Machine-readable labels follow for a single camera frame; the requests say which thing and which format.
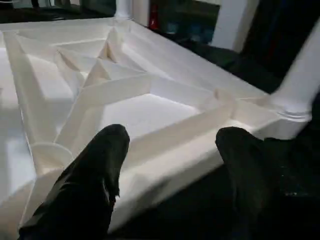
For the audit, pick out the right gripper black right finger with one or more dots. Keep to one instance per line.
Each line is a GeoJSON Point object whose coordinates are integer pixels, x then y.
{"type": "Point", "coordinates": [262, 190]}

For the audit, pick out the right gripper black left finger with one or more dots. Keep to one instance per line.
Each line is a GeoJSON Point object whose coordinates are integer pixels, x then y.
{"type": "Point", "coordinates": [82, 190]}

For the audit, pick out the white plastic table top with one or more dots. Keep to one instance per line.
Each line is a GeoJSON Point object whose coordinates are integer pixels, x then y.
{"type": "Point", "coordinates": [150, 107]}

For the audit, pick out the white plastic table leg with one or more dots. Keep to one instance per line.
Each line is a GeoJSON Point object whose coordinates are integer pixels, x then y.
{"type": "Point", "coordinates": [297, 87]}
{"type": "Point", "coordinates": [123, 8]}

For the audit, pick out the black mat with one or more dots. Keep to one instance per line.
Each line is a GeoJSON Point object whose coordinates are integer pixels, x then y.
{"type": "Point", "coordinates": [200, 220]}

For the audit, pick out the white cabinet with glass doors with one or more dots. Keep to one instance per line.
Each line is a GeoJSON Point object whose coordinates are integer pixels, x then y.
{"type": "Point", "coordinates": [232, 22]}

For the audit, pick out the red bottle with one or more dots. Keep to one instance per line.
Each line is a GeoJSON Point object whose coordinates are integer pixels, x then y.
{"type": "Point", "coordinates": [153, 16]}

